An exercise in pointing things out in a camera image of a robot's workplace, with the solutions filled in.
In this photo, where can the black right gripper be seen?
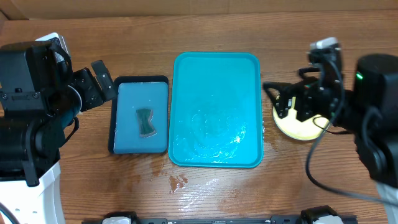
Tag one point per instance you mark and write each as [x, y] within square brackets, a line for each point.
[302, 101]

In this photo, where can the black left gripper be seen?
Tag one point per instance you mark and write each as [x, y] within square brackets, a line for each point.
[96, 96]

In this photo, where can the yellow plate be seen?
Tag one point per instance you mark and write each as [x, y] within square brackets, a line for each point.
[307, 130]

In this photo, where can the green scrubbing sponge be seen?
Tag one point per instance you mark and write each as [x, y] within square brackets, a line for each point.
[144, 119]

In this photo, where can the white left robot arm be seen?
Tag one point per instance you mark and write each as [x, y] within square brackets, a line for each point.
[30, 154]

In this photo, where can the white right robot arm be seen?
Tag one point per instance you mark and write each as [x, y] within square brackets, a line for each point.
[369, 111]

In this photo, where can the small black water tray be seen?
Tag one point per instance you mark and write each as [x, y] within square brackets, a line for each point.
[135, 93]

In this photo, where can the large teal serving tray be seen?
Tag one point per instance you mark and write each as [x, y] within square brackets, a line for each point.
[216, 111]

